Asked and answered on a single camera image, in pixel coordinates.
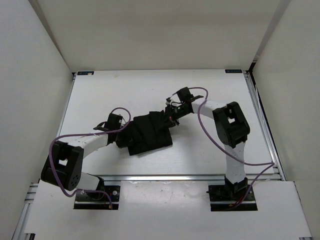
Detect purple cable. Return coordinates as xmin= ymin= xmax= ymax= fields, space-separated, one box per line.
xmin=169 ymin=86 xmax=275 ymax=208
xmin=49 ymin=107 xmax=133 ymax=210

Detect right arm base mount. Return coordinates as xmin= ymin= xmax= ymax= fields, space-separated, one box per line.
xmin=206 ymin=185 xmax=258 ymax=212

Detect black skirt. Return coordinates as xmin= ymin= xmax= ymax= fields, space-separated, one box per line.
xmin=115 ymin=110 xmax=173 ymax=156

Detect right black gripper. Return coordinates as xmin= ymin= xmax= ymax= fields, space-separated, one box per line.
xmin=158 ymin=104 xmax=191 ymax=130

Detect left blue corner label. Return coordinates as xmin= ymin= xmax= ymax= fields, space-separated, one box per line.
xmin=77 ymin=71 xmax=95 ymax=76

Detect blue corner label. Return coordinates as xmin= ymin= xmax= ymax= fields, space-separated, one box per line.
xmin=77 ymin=71 xmax=95 ymax=76
xmin=225 ymin=69 xmax=243 ymax=74

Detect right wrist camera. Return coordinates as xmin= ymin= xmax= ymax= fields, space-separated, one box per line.
xmin=176 ymin=87 xmax=194 ymax=103

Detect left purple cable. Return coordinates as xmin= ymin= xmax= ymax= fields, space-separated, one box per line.
xmin=49 ymin=107 xmax=133 ymax=210

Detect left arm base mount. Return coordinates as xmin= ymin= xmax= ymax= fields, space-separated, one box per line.
xmin=73 ymin=181 xmax=121 ymax=211

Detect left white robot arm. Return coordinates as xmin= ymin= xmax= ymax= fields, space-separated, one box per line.
xmin=40 ymin=113 xmax=128 ymax=200

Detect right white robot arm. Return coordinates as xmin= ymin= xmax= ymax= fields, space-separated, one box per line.
xmin=165 ymin=95 xmax=250 ymax=200

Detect right blue corner label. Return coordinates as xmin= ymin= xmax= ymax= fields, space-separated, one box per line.
xmin=225 ymin=69 xmax=243 ymax=74

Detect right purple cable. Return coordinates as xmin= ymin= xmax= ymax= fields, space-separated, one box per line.
xmin=169 ymin=86 xmax=275 ymax=208

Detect white front cover panel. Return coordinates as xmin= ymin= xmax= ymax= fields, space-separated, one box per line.
xmin=25 ymin=181 xmax=312 ymax=240

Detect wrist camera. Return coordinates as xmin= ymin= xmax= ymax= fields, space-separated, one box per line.
xmin=105 ymin=113 xmax=123 ymax=131
xmin=176 ymin=87 xmax=194 ymax=103

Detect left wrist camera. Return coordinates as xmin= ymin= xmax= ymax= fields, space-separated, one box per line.
xmin=105 ymin=113 xmax=123 ymax=131

